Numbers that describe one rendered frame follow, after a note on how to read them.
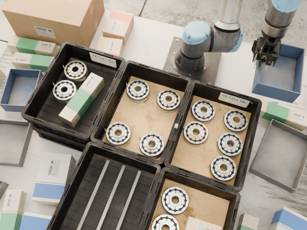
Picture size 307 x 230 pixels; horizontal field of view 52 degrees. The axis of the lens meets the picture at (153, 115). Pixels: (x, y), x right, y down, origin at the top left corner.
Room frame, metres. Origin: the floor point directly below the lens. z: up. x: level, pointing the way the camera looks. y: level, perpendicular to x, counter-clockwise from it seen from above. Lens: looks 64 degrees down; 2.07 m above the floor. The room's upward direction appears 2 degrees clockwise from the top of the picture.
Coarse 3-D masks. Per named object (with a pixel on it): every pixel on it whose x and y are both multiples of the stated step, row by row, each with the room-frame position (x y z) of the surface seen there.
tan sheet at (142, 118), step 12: (156, 84) 0.74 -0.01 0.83; (156, 96) 0.68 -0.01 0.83; (180, 96) 0.69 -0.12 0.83; (120, 108) 0.62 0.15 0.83; (132, 108) 0.62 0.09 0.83; (144, 108) 0.62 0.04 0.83; (156, 108) 0.62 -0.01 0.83; (120, 120) 0.56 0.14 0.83; (132, 120) 0.56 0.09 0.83; (144, 120) 0.56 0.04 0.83; (156, 120) 0.56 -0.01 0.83; (168, 120) 0.56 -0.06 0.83; (132, 132) 0.50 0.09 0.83; (144, 132) 0.51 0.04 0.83; (156, 132) 0.51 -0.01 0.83; (168, 132) 0.51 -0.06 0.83; (132, 144) 0.45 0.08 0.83
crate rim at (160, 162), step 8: (136, 64) 0.78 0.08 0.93; (144, 64) 0.78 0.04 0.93; (160, 72) 0.74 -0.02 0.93; (168, 72) 0.75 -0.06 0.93; (120, 80) 0.70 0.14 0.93; (112, 96) 0.62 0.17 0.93; (184, 96) 0.64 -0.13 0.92; (104, 112) 0.55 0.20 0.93; (176, 120) 0.52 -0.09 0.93; (96, 128) 0.48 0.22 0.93; (104, 144) 0.41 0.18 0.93; (112, 144) 0.41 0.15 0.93; (168, 144) 0.42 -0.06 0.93; (128, 152) 0.38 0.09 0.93; (136, 152) 0.38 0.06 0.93; (152, 160) 0.35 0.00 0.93; (160, 160) 0.36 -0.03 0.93
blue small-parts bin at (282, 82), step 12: (288, 48) 0.74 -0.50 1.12; (300, 48) 0.73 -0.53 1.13; (276, 60) 0.72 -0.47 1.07; (288, 60) 0.73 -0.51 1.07; (300, 60) 0.70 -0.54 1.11; (264, 72) 0.67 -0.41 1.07; (276, 72) 0.67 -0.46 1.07; (288, 72) 0.67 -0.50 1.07; (300, 72) 0.64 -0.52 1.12; (264, 84) 0.57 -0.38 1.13; (276, 84) 0.62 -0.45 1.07; (288, 84) 0.62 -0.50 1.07; (300, 84) 0.58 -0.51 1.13; (276, 96) 0.56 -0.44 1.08; (288, 96) 0.55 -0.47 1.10
